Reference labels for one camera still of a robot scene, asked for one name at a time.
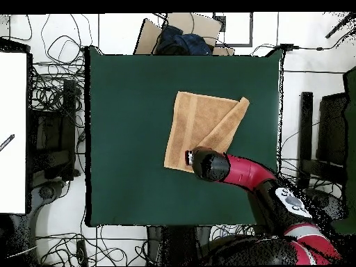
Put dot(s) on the tan terry towel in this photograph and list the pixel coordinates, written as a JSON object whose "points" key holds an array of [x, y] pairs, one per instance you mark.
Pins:
{"points": [[192, 119]]}

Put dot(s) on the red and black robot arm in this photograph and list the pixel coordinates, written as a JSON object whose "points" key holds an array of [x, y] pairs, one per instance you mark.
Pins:
{"points": [[244, 172]]}

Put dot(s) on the dark green table cloth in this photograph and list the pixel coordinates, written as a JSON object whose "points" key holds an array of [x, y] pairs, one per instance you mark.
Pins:
{"points": [[125, 139]]}

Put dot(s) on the dark blue garment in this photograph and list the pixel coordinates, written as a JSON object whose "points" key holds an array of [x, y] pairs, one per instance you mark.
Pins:
{"points": [[192, 43]]}

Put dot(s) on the black chair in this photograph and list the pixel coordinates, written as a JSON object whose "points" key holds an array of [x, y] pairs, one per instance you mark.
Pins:
{"points": [[306, 125], [52, 133]]}

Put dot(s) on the brown cardboard box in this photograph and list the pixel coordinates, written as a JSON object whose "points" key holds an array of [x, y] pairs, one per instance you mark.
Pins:
{"points": [[200, 25]]}

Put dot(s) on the black power strip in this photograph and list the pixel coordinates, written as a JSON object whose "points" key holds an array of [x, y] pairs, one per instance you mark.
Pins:
{"points": [[82, 251]]}

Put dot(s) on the grey office chair base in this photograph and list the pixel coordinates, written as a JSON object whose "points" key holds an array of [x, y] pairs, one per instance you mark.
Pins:
{"points": [[46, 192], [333, 203]]}

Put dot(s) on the black power adapter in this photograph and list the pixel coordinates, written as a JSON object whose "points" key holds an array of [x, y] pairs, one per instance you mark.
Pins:
{"points": [[287, 46]]}

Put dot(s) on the green cloth over furniture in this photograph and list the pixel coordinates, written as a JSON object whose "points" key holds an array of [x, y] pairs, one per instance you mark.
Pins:
{"points": [[351, 139]]}

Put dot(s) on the black strip with white marks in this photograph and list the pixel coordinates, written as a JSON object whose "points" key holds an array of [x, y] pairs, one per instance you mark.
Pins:
{"points": [[7, 141]]}

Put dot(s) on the white desk top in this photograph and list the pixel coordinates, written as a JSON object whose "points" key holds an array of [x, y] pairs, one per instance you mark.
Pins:
{"points": [[14, 97]]}

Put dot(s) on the black tripod leg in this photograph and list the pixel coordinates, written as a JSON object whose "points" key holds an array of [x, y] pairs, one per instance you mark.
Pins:
{"points": [[340, 25]]}

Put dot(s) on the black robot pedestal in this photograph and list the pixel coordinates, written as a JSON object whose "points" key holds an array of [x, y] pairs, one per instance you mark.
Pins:
{"points": [[178, 244]]}

